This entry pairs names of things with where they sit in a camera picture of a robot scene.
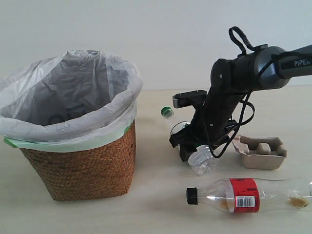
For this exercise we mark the white plastic bin liner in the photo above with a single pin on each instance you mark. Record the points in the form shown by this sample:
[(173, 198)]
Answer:
[(80, 100)]

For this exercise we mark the grey paper pulp tray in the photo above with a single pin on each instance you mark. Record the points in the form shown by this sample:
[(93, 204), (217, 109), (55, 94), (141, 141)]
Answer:
[(260, 153)]

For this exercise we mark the woven wicker basket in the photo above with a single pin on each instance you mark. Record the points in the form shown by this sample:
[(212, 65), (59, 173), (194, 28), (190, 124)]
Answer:
[(102, 172)]

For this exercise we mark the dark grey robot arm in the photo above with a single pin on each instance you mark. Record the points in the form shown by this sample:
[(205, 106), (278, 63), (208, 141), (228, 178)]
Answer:
[(267, 68)]

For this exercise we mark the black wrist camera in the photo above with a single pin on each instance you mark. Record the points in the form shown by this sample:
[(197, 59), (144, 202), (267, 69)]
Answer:
[(191, 98)]

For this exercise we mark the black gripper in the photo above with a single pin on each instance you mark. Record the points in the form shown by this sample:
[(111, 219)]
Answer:
[(210, 124)]

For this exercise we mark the red label cola bottle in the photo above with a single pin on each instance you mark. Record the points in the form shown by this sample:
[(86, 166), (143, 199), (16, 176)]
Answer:
[(253, 195)]

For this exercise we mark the green label water bottle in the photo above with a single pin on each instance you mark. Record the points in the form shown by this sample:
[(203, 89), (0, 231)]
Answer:
[(200, 160)]

